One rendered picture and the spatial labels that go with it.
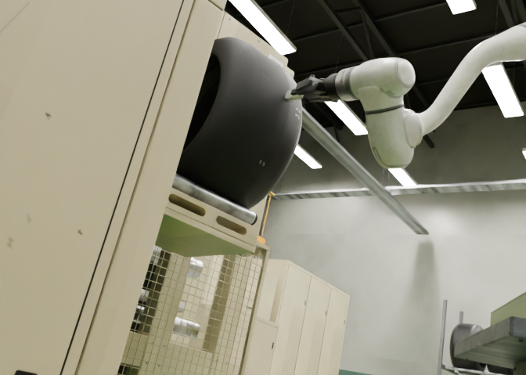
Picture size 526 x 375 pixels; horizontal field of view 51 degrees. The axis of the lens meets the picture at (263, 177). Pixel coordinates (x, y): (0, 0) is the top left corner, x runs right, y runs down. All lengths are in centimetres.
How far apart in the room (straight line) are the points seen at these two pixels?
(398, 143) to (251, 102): 45
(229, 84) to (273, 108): 15
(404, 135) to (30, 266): 105
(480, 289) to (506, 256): 91
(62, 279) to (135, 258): 9
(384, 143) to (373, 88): 14
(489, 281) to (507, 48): 1158
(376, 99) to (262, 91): 38
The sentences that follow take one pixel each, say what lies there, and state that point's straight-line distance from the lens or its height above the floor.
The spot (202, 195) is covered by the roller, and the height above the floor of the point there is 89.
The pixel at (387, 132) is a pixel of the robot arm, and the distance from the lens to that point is 144.
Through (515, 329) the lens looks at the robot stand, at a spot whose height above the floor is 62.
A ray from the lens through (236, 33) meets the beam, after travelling 232.
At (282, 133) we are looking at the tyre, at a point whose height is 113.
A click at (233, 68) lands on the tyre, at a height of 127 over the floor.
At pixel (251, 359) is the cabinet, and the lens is 656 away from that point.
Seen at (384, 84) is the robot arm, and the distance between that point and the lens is 141.
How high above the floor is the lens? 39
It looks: 21 degrees up
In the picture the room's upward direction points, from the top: 13 degrees clockwise
